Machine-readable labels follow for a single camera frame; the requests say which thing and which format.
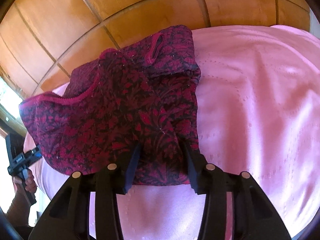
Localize dark red patterned sweater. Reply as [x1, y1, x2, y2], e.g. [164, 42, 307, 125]
[19, 25, 201, 186]

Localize left forearm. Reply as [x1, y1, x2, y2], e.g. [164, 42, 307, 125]
[5, 191, 30, 227]

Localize person left hand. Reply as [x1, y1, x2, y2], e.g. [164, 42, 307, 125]
[12, 169, 37, 193]

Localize pink bed sheet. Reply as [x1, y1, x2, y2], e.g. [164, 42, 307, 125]
[37, 25, 319, 239]

